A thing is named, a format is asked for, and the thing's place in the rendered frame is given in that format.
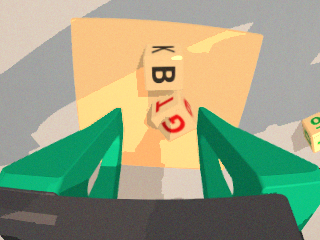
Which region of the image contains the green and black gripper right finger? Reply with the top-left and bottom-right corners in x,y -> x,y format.
196,107 -> 320,232

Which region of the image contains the orange flat mat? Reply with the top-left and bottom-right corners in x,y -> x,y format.
71,18 -> 263,169

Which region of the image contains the beige letter block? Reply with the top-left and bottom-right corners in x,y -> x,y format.
151,90 -> 197,141
302,112 -> 320,153
143,44 -> 184,91

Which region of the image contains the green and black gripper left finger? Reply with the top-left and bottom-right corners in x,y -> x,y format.
0,108 -> 124,199

